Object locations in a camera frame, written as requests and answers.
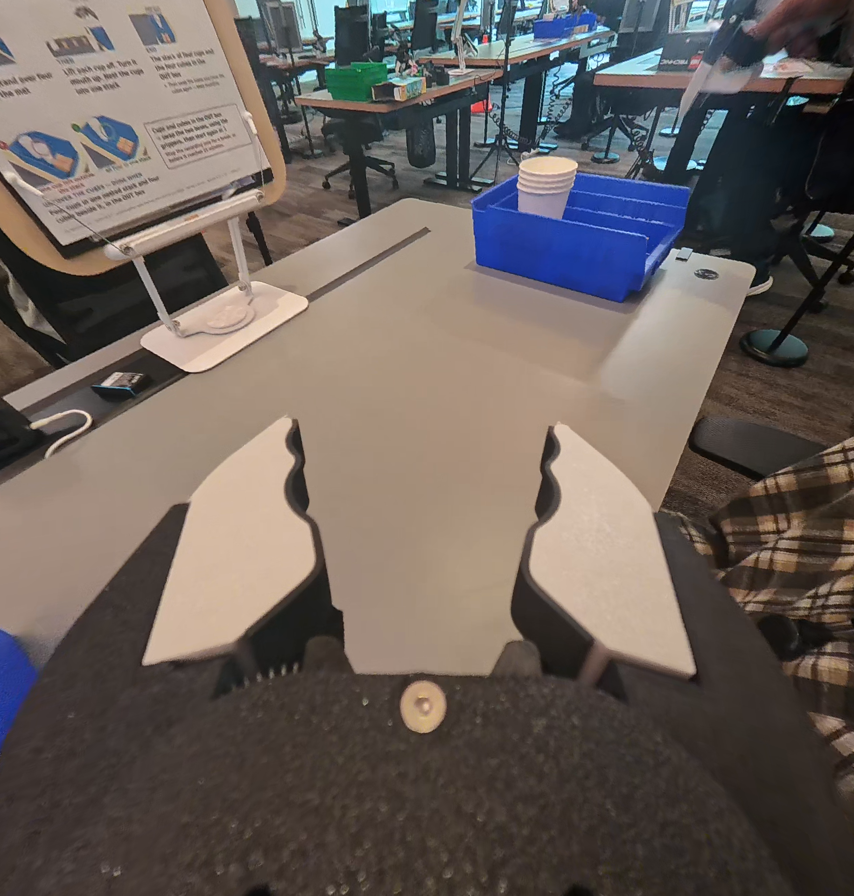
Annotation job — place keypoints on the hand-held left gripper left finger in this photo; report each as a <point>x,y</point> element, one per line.
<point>224,574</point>

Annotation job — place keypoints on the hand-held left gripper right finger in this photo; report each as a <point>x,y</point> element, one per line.
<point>609,574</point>

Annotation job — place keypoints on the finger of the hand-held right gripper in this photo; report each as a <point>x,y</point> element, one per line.
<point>703,87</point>

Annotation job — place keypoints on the blue plastic bin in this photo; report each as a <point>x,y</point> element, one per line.
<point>560,259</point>
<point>565,24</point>
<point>3,700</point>

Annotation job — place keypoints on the person's right hand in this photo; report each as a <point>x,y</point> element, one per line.
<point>798,24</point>

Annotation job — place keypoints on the black printed box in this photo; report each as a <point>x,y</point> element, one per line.
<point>691,52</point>

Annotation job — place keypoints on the wood-edged office desk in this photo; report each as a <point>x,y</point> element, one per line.
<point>525,49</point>
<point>413,101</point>
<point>637,73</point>

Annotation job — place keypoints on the black chair armrest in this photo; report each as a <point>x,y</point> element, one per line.
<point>756,448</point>

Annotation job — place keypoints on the black tripod light stand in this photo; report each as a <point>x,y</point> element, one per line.
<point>507,84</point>

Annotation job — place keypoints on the small black box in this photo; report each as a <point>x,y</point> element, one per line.
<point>121,385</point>

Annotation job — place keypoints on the orange traffic cone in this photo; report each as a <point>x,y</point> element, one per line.
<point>481,108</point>

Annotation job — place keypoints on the white document stand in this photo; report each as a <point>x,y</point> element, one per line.
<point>224,329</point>

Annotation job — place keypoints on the white desk lamp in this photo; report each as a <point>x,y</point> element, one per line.
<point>462,42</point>

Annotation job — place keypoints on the black charger with display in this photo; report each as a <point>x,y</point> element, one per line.
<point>3,444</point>

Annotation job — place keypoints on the black mesh basket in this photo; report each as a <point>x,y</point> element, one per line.
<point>420,143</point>

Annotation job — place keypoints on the small printed carton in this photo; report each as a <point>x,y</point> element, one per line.
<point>399,89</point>

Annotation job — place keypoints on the green plastic crate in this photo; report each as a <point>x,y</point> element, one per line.
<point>355,82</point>

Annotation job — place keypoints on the black office chair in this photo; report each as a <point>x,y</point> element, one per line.
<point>353,35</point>

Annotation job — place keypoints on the tan-edged display board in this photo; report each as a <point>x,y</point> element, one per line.
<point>273,161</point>

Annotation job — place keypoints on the printed instruction sheet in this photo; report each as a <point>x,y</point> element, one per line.
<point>105,105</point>

